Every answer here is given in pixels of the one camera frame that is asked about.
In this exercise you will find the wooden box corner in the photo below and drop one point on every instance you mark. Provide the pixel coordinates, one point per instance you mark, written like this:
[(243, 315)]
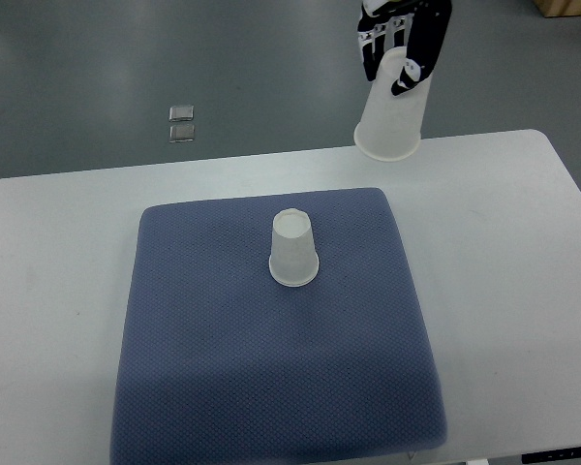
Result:
[(559, 8)]

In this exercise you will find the white paper cup on mat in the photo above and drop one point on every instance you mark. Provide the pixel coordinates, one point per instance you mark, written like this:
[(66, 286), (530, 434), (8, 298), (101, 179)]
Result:
[(293, 260)]

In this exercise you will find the black table edge bracket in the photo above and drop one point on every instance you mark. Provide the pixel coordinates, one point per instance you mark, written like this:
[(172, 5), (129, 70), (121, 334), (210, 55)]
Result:
[(551, 455)]

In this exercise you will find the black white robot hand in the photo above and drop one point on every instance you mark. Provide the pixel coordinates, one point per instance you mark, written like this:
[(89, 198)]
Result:
[(417, 26)]

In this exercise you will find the white paper cup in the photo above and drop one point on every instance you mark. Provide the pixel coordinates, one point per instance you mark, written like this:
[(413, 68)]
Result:
[(390, 126), (293, 260)]

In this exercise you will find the blue-grey textured mat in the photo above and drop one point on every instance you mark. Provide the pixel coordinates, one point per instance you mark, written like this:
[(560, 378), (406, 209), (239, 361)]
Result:
[(221, 364)]

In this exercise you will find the upper metal floor plate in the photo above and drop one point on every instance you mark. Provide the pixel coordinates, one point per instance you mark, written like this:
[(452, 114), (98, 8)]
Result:
[(181, 113)]

